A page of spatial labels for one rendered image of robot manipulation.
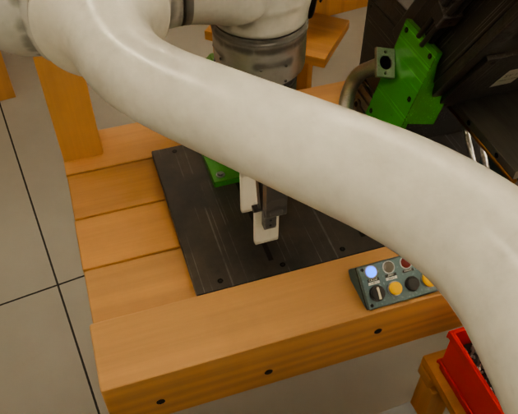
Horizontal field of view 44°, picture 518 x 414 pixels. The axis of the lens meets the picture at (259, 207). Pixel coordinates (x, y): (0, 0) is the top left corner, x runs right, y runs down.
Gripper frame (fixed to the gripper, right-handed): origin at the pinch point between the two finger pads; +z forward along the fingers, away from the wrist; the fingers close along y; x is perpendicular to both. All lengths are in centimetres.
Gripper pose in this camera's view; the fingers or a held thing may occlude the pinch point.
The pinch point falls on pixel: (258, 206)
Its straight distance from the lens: 78.3
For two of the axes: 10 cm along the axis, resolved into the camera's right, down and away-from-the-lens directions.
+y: 3.1, 6.9, -6.5
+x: 9.5, -2.3, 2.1
